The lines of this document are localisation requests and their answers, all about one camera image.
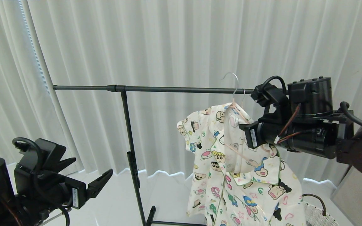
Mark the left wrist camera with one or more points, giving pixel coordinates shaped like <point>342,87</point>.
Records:
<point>46,150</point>

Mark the black clothes rack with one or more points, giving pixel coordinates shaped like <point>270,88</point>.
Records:
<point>168,89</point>

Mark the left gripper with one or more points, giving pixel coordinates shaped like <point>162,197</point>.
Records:
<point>82,191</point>

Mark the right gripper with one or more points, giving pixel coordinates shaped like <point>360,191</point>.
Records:
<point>319,141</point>

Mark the white laundry basket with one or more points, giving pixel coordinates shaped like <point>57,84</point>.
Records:
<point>316,216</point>

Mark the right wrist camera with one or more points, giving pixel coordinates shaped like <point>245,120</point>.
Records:
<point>269,94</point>

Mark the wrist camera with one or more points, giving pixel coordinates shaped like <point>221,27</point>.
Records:
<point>46,150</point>
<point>269,94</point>

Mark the cream printed garment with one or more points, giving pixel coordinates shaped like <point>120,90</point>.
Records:
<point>231,188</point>

